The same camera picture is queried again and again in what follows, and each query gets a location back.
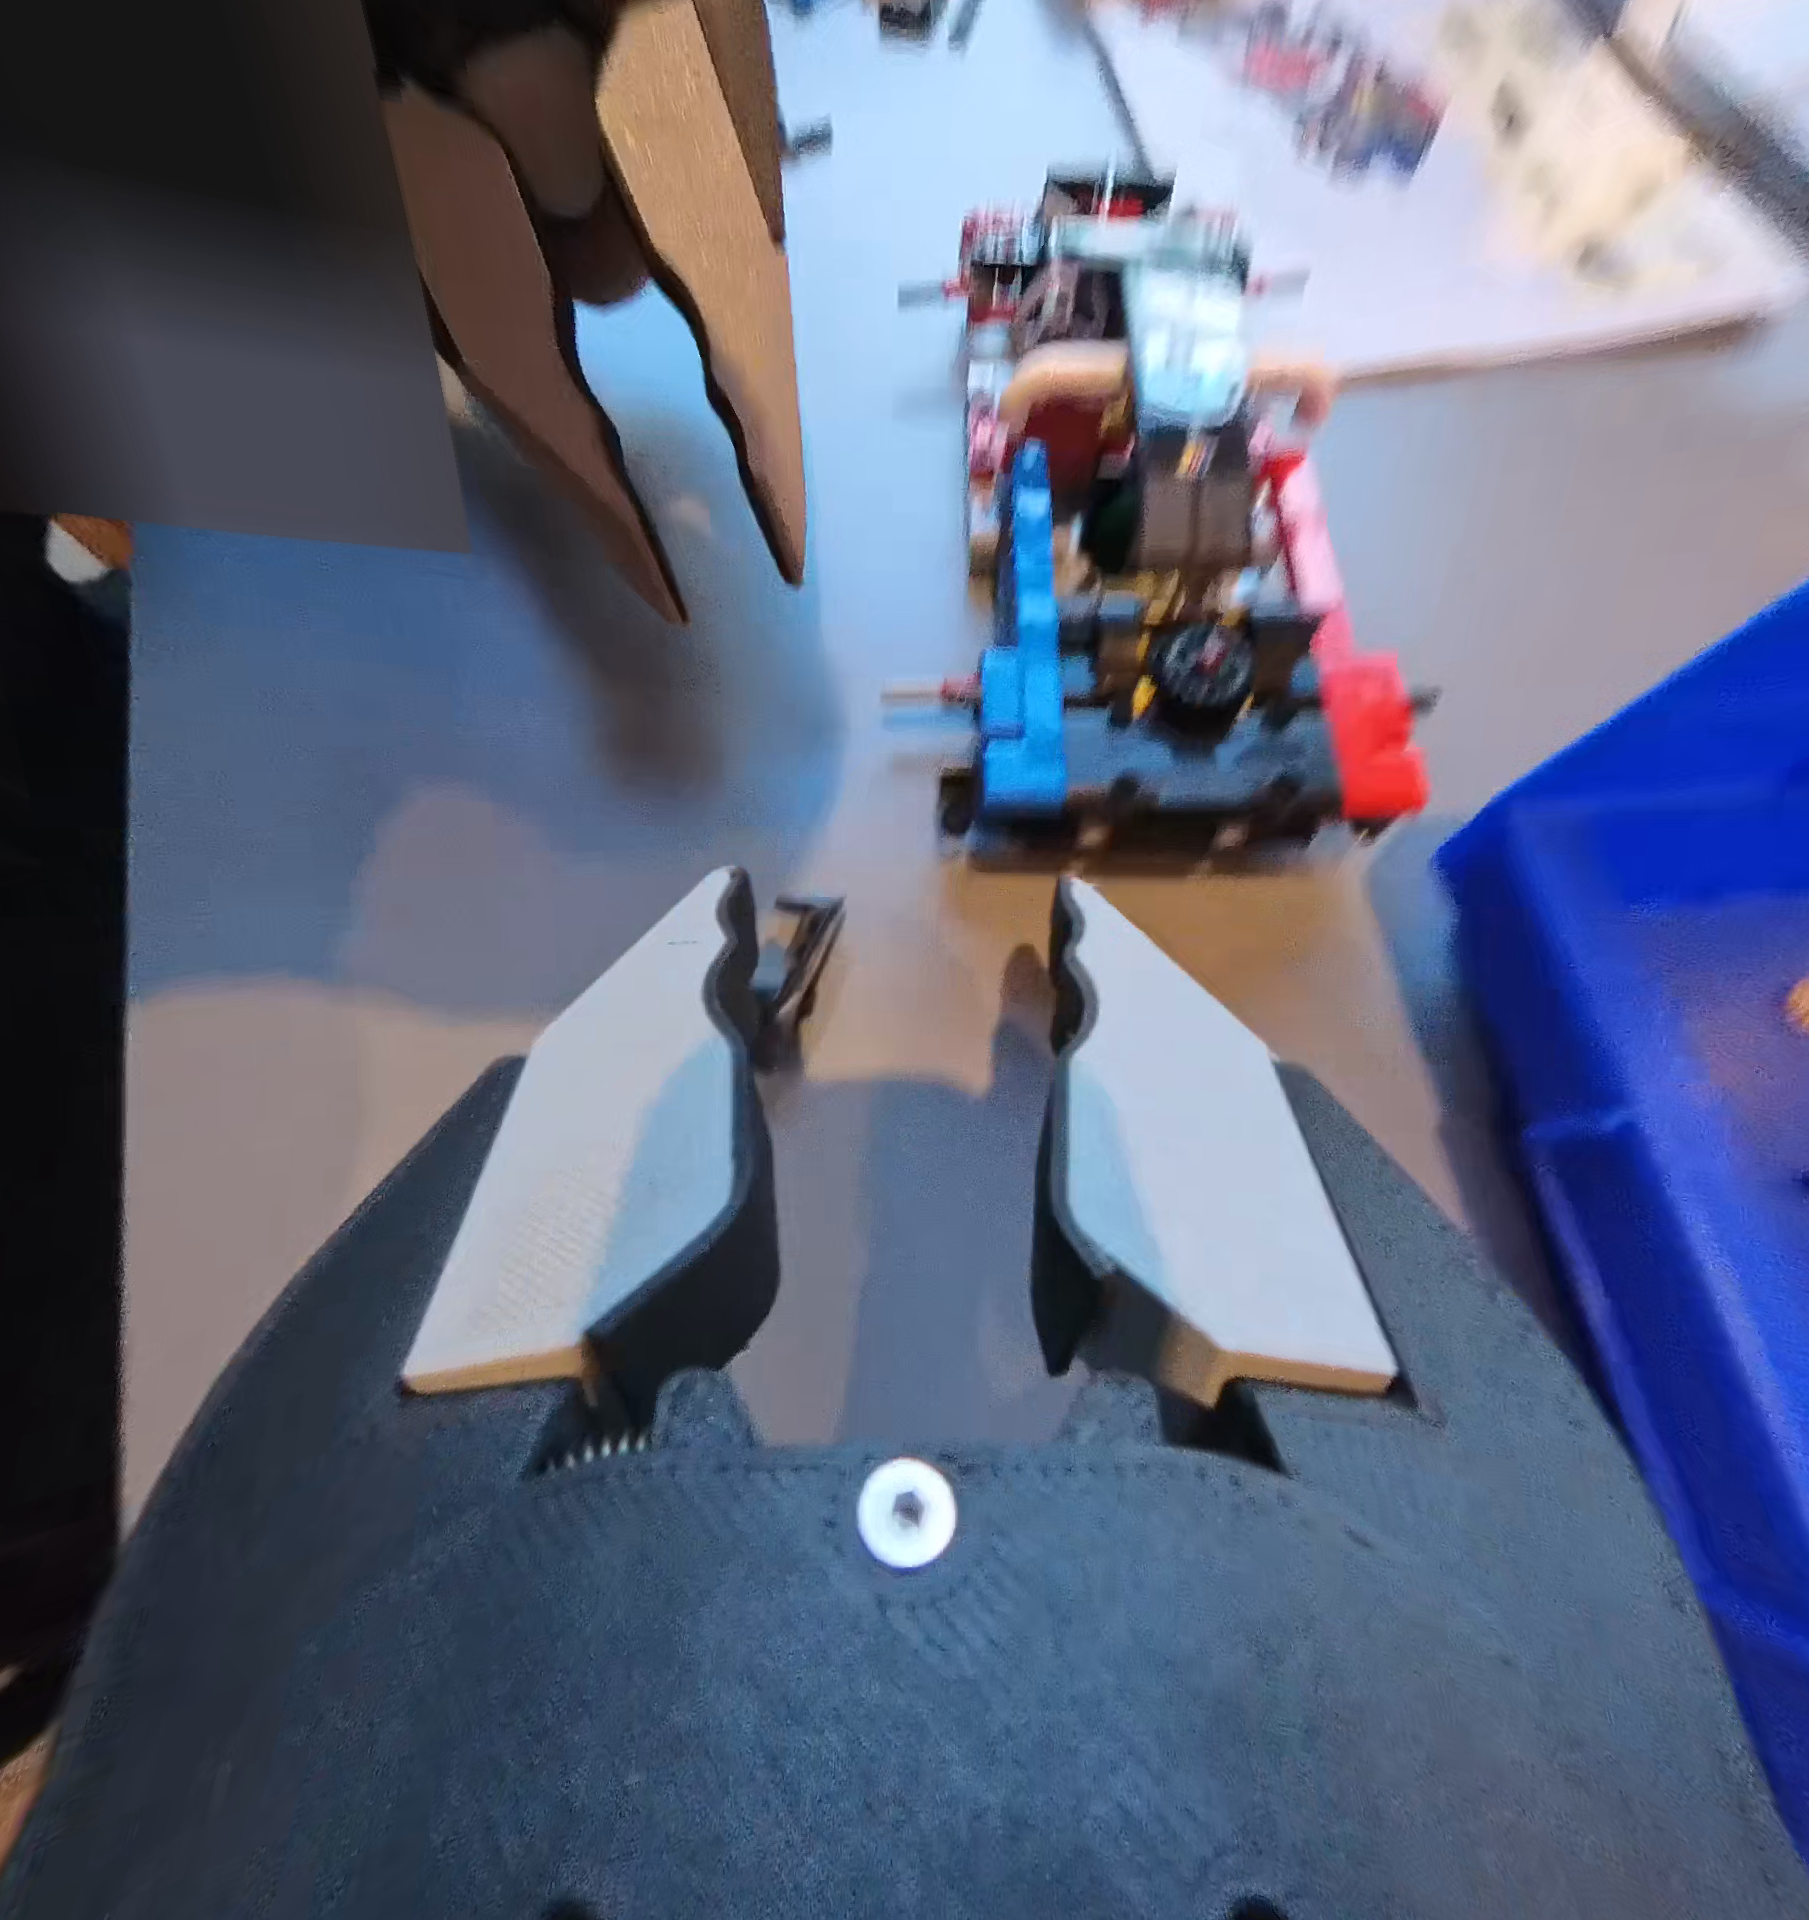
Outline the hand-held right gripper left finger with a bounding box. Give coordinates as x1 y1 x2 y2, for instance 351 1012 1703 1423
399 863 780 1404

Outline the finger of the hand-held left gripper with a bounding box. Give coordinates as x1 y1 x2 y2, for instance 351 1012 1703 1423
597 0 811 589
378 73 691 627

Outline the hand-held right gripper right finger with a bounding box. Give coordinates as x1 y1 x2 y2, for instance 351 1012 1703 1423
1029 875 1406 1415

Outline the small black brick assembly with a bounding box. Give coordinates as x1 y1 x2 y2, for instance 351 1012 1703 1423
755 893 849 1069

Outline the toy brick car model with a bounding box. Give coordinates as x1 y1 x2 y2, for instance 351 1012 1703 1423
887 164 1441 875

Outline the building instruction booklet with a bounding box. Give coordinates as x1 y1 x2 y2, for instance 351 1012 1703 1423
1086 0 1809 384

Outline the person's left hand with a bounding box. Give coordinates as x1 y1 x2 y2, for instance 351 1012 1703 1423
468 35 655 310

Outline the blue plastic bin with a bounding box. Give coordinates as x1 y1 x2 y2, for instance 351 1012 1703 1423
1434 551 1809 1920

